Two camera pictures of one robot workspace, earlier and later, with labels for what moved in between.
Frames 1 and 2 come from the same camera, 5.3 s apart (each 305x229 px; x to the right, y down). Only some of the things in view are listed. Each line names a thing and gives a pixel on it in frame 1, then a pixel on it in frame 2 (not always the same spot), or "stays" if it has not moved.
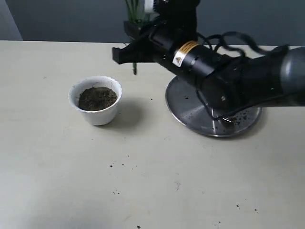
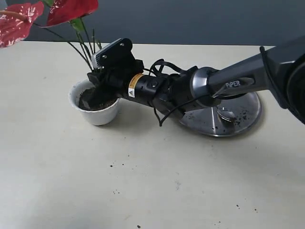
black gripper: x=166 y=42 to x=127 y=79
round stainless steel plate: x=186 y=106 stays
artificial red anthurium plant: x=137 y=8 to x=64 y=18
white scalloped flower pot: x=97 y=97 stays
